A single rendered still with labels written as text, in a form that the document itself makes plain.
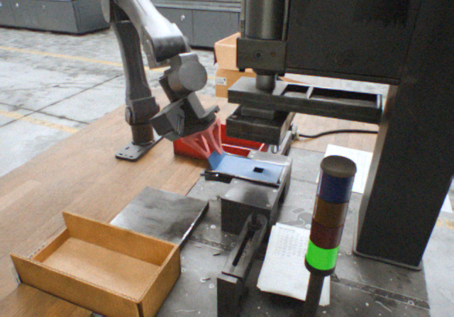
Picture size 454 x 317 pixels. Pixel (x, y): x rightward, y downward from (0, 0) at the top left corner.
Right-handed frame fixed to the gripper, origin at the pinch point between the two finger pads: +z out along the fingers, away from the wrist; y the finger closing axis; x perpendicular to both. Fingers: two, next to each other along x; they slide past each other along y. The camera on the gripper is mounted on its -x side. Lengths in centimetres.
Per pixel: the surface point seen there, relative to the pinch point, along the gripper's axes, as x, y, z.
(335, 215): -28.4, 30.0, 1.1
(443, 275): 86, 26, 131
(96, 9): 532, -449, -173
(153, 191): -7.5, -14.7, 1.8
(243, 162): 1.6, 4.8, 4.9
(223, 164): -1.1, 1.6, 3.0
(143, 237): -24.8, -4.5, 2.0
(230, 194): -10.2, 5.8, 5.7
